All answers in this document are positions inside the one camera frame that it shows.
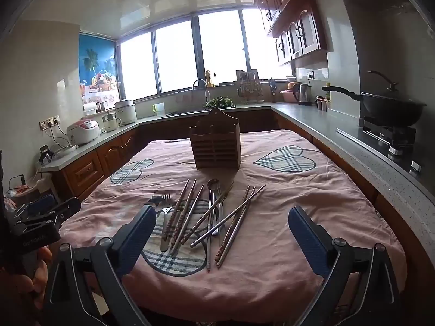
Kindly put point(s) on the green and white cup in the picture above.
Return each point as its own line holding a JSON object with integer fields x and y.
{"x": 158, "y": 109}

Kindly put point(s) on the pink tablecloth with plaid hearts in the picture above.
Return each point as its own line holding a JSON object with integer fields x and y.
{"x": 272, "y": 278}

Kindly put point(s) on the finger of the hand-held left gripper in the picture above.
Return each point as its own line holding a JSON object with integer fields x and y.
{"x": 42, "y": 204}
{"x": 68, "y": 210}

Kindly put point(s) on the tropical beach wall poster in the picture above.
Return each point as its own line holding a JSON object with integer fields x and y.
{"x": 97, "y": 64}

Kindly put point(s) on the grey kitchen countertop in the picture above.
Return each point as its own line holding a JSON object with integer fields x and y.
{"x": 340, "y": 132}

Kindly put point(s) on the kitchen window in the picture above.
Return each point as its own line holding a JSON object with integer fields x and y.
{"x": 176, "y": 57}

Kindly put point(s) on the metal spoon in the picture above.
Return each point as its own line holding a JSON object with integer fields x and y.
{"x": 214, "y": 184}

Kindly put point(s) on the clear bottle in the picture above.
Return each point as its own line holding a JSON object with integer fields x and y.
{"x": 215, "y": 79}

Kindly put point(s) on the wall power socket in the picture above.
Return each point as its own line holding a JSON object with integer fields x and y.
{"x": 50, "y": 123}

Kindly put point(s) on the electric kettle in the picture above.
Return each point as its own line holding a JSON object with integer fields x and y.
{"x": 303, "y": 94}

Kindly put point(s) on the white and pink rice cooker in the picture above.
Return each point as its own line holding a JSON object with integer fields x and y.
{"x": 83, "y": 131}

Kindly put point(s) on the kitchen faucet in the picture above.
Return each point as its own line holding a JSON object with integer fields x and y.
{"x": 200, "y": 83}

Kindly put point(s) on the wooden utensil holder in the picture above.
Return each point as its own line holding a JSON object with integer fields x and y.
{"x": 214, "y": 146}

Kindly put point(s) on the pink basin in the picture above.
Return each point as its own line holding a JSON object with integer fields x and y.
{"x": 287, "y": 96}

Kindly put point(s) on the black wok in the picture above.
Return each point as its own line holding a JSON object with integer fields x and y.
{"x": 390, "y": 112}

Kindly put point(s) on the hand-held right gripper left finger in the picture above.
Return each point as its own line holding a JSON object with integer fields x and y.
{"x": 136, "y": 234}

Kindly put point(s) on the metal chopstick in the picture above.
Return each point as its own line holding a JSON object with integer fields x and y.
{"x": 209, "y": 237}
{"x": 192, "y": 212}
{"x": 231, "y": 214}

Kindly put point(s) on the black charger device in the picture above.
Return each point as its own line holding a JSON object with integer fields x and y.
{"x": 46, "y": 154}

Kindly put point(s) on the gas stove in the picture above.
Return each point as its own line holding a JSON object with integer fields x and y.
{"x": 387, "y": 135}

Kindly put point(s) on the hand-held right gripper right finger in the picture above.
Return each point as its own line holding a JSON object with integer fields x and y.
{"x": 309, "y": 241}

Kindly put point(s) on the spice jar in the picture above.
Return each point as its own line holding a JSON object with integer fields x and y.
{"x": 325, "y": 104}
{"x": 318, "y": 103}

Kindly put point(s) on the person's left hand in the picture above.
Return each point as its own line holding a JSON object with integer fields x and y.
{"x": 39, "y": 278}

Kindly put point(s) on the black wok lid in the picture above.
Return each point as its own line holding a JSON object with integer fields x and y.
{"x": 390, "y": 96}

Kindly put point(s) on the wooden wall cabinets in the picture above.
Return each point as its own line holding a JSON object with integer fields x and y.
{"x": 295, "y": 23}

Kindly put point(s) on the brown patterned chopstick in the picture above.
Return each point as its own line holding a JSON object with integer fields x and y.
{"x": 187, "y": 200}
{"x": 238, "y": 225}
{"x": 180, "y": 200}
{"x": 234, "y": 219}

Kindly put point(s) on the small white electric pot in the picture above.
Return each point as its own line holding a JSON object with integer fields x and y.
{"x": 110, "y": 122}

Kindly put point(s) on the green vegetables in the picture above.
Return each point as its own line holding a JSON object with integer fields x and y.
{"x": 220, "y": 102}

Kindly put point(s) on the yellow bottle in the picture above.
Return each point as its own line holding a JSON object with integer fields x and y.
{"x": 208, "y": 78}

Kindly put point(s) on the cutting board rack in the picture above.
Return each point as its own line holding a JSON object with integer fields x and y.
{"x": 249, "y": 86}

